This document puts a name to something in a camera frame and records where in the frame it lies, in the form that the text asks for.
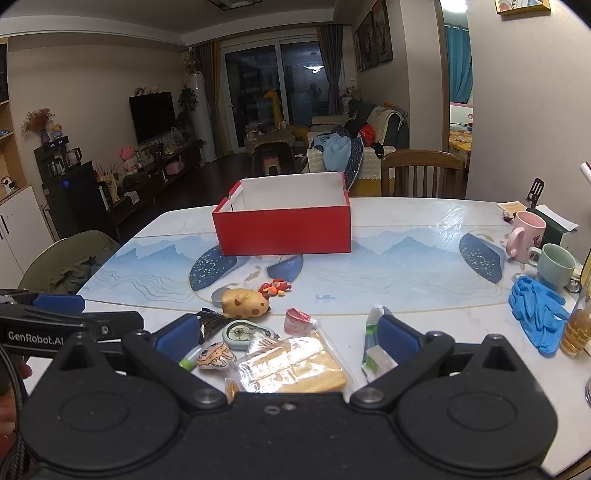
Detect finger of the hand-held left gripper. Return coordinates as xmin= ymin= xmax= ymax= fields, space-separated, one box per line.
xmin=88 ymin=311 xmax=145 ymax=341
xmin=0 ymin=288 xmax=86 ymax=315

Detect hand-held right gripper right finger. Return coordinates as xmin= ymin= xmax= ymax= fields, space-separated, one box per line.
xmin=351 ymin=315 xmax=522 ymax=409

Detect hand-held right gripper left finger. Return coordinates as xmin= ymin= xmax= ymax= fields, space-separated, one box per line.
xmin=55 ymin=315 xmax=229 ymax=411

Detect green white packet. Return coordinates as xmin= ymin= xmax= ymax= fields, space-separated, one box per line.
xmin=361 ymin=305 xmax=398 ymax=383

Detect black snack packet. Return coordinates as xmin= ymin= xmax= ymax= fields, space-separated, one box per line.
xmin=194 ymin=308 xmax=227 ymax=344

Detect round cartoon face badge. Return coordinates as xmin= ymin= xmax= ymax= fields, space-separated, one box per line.
xmin=196 ymin=342 xmax=237 ymax=370

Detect pale green oval gadget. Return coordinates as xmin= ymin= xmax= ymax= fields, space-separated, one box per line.
xmin=223 ymin=320 xmax=281 ymax=352

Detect yellow spotted squishy toy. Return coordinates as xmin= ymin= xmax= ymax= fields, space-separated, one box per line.
xmin=221 ymin=287 xmax=272 ymax=319

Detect small pink carton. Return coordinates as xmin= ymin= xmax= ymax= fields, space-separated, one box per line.
xmin=284 ymin=308 xmax=317 ymax=335

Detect clear bag of bread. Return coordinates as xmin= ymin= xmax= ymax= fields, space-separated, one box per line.
xmin=225 ymin=329 xmax=349 ymax=398

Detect red dragon keychain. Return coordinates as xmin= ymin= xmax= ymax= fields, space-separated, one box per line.
xmin=257 ymin=278 xmax=293 ymax=296

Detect red cardboard box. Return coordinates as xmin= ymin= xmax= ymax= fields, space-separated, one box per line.
xmin=212 ymin=172 xmax=352 ymax=256

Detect person's left hand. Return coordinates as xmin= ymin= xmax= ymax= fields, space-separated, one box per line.
xmin=0 ymin=362 xmax=33 ymax=423

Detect white cabinet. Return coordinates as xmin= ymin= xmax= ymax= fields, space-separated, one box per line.
xmin=0 ymin=185 xmax=54 ymax=278

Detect black tea bar machine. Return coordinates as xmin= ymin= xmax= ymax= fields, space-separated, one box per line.
xmin=34 ymin=145 xmax=112 ymax=241

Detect blue cloth item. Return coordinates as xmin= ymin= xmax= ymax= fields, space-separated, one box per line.
xmin=509 ymin=275 xmax=571 ymax=355

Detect dark low television cabinet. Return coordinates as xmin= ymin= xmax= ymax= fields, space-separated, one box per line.
xmin=111 ymin=143 xmax=204 ymax=227

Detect pink plush toy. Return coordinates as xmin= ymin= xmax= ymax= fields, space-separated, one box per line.
xmin=117 ymin=145 xmax=139 ymax=175

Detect pink mug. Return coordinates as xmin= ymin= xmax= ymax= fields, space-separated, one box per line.
xmin=505 ymin=211 xmax=547 ymax=264

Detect wooden chair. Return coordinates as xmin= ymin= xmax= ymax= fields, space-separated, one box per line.
xmin=381 ymin=149 xmax=468 ymax=199

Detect pale green mug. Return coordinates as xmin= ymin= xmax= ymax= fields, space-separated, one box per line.
xmin=527 ymin=244 xmax=577 ymax=291

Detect wooden shelf unit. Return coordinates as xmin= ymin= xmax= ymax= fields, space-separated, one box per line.
xmin=0 ymin=39 xmax=28 ymax=204

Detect amber liquid glass bottle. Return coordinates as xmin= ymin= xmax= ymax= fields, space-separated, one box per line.
xmin=560 ymin=277 xmax=591 ymax=358

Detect sofa with cream cover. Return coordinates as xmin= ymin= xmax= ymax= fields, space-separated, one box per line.
xmin=302 ymin=106 xmax=409 ymax=197

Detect vase of dried flowers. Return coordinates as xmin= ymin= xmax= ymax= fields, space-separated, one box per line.
xmin=21 ymin=108 xmax=55 ymax=144

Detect dark green box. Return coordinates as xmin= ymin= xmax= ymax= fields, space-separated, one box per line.
xmin=526 ymin=204 xmax=579 ymax=250

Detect pile of blue clothes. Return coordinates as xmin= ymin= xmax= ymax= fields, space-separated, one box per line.
xmin=314 ymin=133 xmax=365 ymax=185

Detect black phone stand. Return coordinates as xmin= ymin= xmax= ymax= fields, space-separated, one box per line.
xmin=525 ymin=178 xmax=546 ymax=213

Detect flat screen television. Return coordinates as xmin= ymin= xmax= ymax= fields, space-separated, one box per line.
xmin=129 ymin=91 xmax=176 ymax=145

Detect bed with clothes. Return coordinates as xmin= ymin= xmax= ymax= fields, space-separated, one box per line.
xmin=450 ymin=104 xmax=474 ymax=153

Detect white tower air conditioner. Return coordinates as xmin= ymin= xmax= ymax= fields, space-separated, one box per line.
xmin=189 ymin=71 xmax=218 ymax=163

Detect coffee table with cloth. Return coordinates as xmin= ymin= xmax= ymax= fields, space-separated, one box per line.
xmin=244 ymin=127 xmax=296 ymax=175

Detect tall potted plant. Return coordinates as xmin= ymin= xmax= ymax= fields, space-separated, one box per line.
xmin=177 ymin=88 xmax=199 ymax=134

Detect yellow grey curtain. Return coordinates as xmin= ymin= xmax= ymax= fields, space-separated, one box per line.
xmin=191 ymin=41 xmax=234 ymax=158

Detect yellow giraffe toy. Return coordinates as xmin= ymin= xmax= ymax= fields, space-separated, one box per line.
xmin=263 ymin=89 xmax=288 ymax=130

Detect teal curtain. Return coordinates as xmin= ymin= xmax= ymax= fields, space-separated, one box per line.
xmin=444 ymin=23 xmax=474 ymax=104

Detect gold framed picture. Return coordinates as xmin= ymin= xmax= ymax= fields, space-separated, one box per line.
xmin=495 ymin=0 xmax=551 ymax=17

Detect braided black cable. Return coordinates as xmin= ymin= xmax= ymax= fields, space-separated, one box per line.
xmin=0 ymin=344 xmax=33 ymax=480

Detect dark framed wall pictures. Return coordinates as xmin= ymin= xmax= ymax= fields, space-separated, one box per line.
xmin=353 ymin=0 xmax=394 ymax=72

